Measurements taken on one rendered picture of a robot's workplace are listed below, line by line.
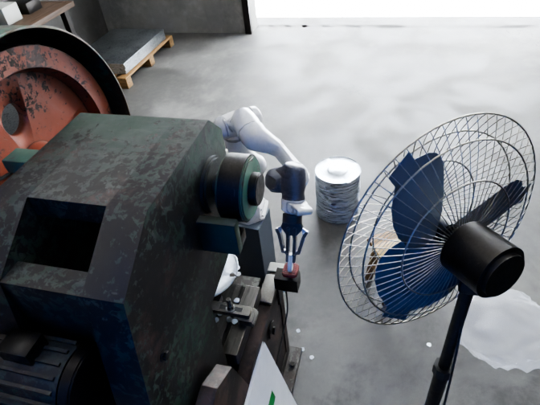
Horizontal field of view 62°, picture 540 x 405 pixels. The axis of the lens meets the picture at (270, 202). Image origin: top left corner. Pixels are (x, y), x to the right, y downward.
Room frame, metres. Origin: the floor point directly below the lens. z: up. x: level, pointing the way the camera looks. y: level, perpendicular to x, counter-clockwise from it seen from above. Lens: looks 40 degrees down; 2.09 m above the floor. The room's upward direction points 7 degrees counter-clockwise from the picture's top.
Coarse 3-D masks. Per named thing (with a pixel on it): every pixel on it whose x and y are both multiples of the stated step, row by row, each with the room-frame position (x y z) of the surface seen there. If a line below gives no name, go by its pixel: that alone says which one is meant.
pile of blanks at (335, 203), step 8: (360, 176) 2.23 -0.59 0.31; (320, 184) 2.21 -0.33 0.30; (328, 184) 2.17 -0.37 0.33; (336, 184) 2.15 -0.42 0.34; (344, 184) 2.14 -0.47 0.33; (352, 184) 2.17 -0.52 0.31; (320, 192) 2.21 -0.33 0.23; (328, 192) 2.17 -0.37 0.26; (336, 192) 2.14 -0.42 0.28; (344, 192) 2.15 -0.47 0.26; (352, 192) 2.16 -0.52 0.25; (320, 200) 2.21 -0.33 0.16; (328, 200) 2.17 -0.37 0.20; (336, 200) 2.15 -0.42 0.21; (344, 200) 2.14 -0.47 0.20; (352, 200) 2.16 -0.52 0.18; (320, 208) 2.21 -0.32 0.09; (328, 208) 2.17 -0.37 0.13; (336, 208) 2.15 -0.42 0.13; (344, 208) 2.14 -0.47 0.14; (352, 208) 2.16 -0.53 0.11; (320, 216) 2.22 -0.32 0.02; (328, 216) 2.17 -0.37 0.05; (336, 216) 2.14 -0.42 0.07; (344, 216) 2.14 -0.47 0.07
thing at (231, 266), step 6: (228, 258) 1.22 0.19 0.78; (234, 258) 1.22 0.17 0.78; (228, 264) 1.19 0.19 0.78; (234, 264) 1.19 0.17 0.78; (228, 270) 1.16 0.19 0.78; (234, 270) 1.16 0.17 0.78; (222, 276) 1.13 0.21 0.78; (228, 276) 1.13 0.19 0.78; (234, 276) 1.13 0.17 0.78; (222, 282) 1.11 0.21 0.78; (228, 282) 1.10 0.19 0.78; (222, 288) 1.07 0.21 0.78; (216, 294) 1.05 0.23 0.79
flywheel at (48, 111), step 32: (0, 64) 1.17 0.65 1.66; (32, 64) 1.26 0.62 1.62; (64, 64) 1.38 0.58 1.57; (0, 96) 1.16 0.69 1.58; (32, 96) 1.26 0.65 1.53; (64, 96) 1.37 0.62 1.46; (96, 96) 1.46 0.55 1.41; (0, 128) 1.12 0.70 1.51; (32, 128) 1.21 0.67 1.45; (0, 160) 1.07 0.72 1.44
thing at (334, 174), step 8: (336, 160) 2.39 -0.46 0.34; (344, 160) 2.38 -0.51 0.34; (352, 160) 2.37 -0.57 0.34; (320, 168) 2.32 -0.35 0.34; (328, 168) 2.31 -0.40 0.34; (336, 168) 2.30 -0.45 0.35; (344, 168) 2.29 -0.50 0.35; (352, 168) 2.28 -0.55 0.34; (360, 168) 2.27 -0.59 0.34; (328, 176) 2.23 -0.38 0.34; (336, 176) 2.22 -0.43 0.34; (344, 176) 2.21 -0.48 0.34; (352, 176) 2.20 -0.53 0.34
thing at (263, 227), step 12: (252, 228) 1.73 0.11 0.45; (264, 228) 1.78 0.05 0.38; (252, 240) 1.73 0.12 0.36; (264, 240) 1.76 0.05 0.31; (252, 252) 1.73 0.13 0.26; (264, 252) 1.74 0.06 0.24; (240, 264) 1.77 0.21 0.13; (252, 264) 1.74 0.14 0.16; (264, 264) 1.72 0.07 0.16; (252, 276) 1.74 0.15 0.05; (264, 276) 1.71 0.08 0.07
